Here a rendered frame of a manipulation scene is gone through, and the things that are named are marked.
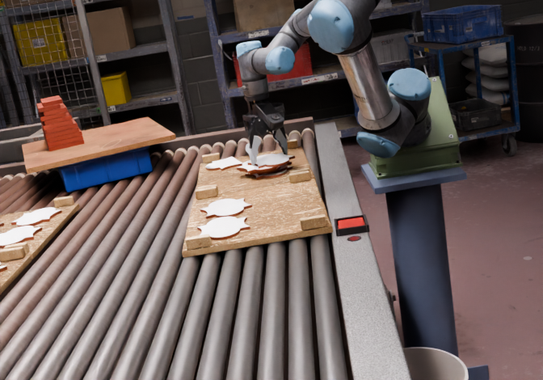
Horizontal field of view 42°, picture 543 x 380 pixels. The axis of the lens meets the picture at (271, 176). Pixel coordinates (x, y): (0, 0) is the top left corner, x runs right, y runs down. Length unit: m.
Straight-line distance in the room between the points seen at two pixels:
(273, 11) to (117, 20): 1.34
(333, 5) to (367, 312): 0.71
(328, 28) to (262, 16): 4.48
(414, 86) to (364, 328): 0.93
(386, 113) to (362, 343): 0.85
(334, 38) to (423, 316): 1.03
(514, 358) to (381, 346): 1.74
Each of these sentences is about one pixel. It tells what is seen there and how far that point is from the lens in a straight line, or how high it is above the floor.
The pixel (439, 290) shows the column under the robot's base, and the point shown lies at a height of 0.49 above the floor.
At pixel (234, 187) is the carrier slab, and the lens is 2.07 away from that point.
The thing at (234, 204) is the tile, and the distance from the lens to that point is 1.88.
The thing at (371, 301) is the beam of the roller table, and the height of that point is 0.92.
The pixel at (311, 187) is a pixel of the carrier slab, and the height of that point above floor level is 0.94.
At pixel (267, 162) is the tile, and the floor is 0.98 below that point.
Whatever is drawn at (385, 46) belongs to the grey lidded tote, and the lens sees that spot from 6.19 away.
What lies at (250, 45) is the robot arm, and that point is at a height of 1.32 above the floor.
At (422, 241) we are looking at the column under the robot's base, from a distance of 2.21.
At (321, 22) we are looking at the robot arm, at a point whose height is 1.38.
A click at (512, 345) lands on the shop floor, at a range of 2.96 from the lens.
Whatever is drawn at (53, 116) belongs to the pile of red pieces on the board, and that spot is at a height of 1.16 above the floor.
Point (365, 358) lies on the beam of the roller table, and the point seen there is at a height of 0.91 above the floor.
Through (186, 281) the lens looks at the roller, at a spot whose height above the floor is 0.92.
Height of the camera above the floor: 1.50
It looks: 15 degrees down
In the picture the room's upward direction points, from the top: 10 degrees counter-clockwise
